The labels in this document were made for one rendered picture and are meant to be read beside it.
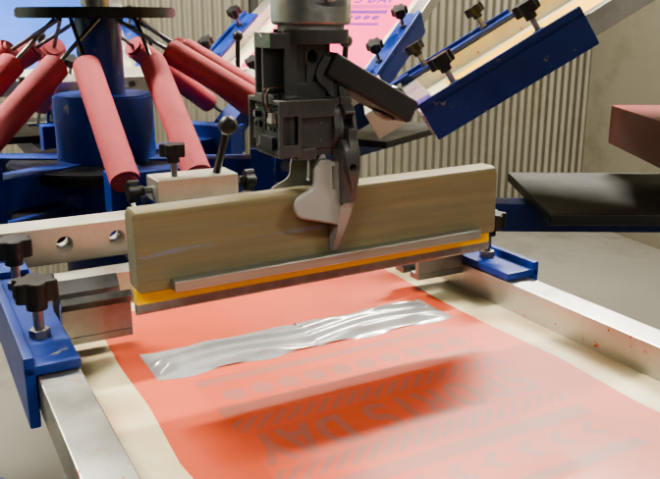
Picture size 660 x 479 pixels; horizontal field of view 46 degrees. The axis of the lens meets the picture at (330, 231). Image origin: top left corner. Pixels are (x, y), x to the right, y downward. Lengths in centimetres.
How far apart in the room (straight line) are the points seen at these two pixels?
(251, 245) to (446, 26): 403
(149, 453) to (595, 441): 37
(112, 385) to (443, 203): 39
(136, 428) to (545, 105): 457
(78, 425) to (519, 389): 41
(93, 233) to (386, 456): 56
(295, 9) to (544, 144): 450
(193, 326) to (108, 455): 34
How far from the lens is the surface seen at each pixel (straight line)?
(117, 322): 86
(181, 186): 116
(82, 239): 108
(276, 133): 72
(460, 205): 86
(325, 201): 75
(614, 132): 193
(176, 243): 72
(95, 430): 66
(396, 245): 81
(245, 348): 85
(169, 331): 92
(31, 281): 80
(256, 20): 252
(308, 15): 72
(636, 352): 86
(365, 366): 82
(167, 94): 146
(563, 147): 527
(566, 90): 522
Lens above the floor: 130
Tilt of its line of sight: 15 degrees down
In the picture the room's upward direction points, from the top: straight up
